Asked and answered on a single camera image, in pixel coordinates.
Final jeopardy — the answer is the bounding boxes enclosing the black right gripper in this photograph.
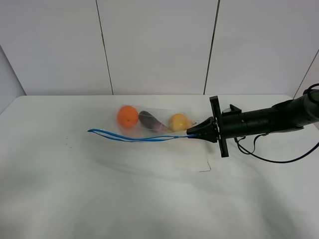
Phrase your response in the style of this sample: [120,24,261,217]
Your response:
[186,96,247,157]

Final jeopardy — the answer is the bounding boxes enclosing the clear zip bag blue seal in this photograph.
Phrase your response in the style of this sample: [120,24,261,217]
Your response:
[88,105,199,142]

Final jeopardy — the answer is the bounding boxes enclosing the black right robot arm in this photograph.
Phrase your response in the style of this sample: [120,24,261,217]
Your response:
[186,84,319,157]

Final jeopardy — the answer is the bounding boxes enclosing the yellow pear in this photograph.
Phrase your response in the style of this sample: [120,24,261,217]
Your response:
[168,113,195,132]

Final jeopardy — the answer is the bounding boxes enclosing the purple eggplant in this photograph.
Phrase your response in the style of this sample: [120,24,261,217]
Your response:
[139,111,171,132]

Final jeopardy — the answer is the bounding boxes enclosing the orange fruit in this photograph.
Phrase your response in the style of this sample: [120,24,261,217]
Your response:
[117,106,139,128]

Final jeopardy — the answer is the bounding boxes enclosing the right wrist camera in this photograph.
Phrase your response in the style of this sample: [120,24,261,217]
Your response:
[222,104,242,116]

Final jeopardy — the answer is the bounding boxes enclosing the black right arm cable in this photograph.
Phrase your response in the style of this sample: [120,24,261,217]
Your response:
[234,84,319,164]

